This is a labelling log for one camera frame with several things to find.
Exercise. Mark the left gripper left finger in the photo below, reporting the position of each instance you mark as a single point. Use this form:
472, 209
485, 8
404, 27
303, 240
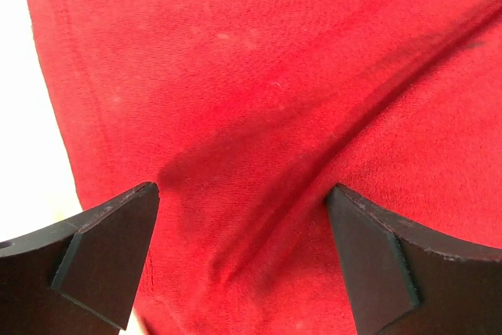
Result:
79, 275

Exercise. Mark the red t shirt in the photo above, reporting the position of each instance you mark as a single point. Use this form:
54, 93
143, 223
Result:
246, 112

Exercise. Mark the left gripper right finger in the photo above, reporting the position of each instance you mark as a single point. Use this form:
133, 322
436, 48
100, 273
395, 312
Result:
405, 278

